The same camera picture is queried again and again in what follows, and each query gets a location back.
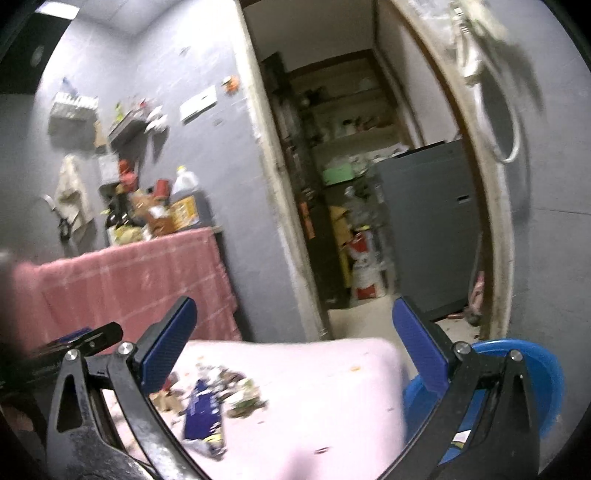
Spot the pink table cloth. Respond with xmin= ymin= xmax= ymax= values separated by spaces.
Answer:
xmin=173 ymin=338 xmax=407 ymax=479

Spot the blue plastic basin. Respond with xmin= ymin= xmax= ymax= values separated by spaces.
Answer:
xmin=405 ymin=340 xmax=564 ymax=444

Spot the white hose loop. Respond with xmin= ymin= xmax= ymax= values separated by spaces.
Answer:
xmin=450 ymin=2 xmax=523 ymax=165

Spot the red plaid cloth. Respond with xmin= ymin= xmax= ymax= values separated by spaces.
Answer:
xmin=10 ymin=228 xmax=242 ymax=351

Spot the brown sauce bottle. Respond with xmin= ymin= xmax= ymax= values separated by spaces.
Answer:
xmin=147 ymin=179 xmax=175 ymax=237

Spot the blue snack wrapper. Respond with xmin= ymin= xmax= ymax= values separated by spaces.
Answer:
xmin=183 ymin=379 xmax=222 ymax=441

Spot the trash scraps pile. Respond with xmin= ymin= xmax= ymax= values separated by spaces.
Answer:
xmin=148 ymin=364 xmax=267 ymax=418

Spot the large oil jug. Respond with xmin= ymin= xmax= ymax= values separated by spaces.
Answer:
xmin=169 ymin=166 xmax=213 ymax=231

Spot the wall shelf with items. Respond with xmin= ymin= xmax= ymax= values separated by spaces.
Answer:
xmin=107 ymin=98 xmax=168 ymax=150

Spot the red white sack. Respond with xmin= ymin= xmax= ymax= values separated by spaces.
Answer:
xmin=348 ymin=231 xmax=386 ymax=303

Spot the white wall socket strip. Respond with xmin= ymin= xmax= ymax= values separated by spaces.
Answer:
xmin=179 ymin=85 xmax=217 ymax=124

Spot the green plastic box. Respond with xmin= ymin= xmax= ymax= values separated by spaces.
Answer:
xmin=322 ymin=163 xmax=356 ymax=186

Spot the grey washing machine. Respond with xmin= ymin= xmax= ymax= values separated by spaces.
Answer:
xmin=375 ymin=140 xmax=481 ymax=321

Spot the white wall basket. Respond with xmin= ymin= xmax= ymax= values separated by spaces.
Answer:
xmin=50 ymin=92 xmax=99 ymax=121

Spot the hanging beige towel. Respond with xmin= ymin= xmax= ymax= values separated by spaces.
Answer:
xmin=54 ymin=154 xmax=94 ymax=233

